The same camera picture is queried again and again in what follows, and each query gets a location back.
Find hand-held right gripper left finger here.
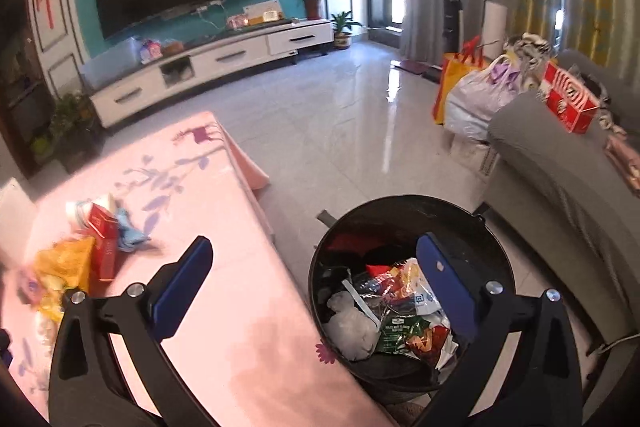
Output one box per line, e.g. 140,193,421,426
47,235,221,427

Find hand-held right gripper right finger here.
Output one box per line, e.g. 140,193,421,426
415,232,586,427

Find clear colourful snack wrapper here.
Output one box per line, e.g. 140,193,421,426
365,257,443,315

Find orange red snack wrapper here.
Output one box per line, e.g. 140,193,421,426
405,324,458,368

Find green snack wrapper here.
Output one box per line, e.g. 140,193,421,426
375,314,426,355

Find black trash bin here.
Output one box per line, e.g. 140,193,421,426
307,194,516,405

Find blue face mask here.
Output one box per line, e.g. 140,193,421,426
115,207,152,254

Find white plastic spoon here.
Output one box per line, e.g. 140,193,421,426
342,279,381,325

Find red package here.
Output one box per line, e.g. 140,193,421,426
89,202,121,280

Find yellow snack wrapper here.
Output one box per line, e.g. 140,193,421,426
34,237,96,323

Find striped white paper cup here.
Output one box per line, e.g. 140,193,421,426
66,194,118,233

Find white tissue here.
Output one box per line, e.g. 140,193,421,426
35,309,58,348

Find small pink wrapper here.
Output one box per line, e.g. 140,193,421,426
17,269,43,305

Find pink leaf print tablecloth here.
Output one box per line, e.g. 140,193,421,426
0,111,396,427

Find white cardboard box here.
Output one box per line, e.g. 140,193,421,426
447,134,501,180

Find grey sofa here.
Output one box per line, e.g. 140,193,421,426
487,49,640,353

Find white purple plastic bag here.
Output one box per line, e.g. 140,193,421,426
444,54,526,142

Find potted plants on stand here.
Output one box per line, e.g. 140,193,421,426
30,92,101,172

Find yellow red shopping bag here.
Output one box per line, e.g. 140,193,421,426
432,36,488,125

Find pink cloth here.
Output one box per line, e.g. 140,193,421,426
605,134,640,195

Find dark red door mat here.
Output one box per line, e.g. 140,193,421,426
390,59,441,75

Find red white box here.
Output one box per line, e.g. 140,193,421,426
542,61,600,135

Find blue storage bin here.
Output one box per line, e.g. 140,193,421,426
80,39,146,88

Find white television cabinet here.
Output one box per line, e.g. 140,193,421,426
90,19,335,128

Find dark display cabinet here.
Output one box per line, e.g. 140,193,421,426
0,0,56,178

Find black white patterned cloth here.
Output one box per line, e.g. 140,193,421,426
502,33,553,80

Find white floor appliance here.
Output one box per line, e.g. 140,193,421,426
482,1,508,45

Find small potted floor plant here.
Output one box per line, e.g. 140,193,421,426
330,11,363,50

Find desk calendar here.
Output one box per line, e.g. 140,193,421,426
243,0,283,25

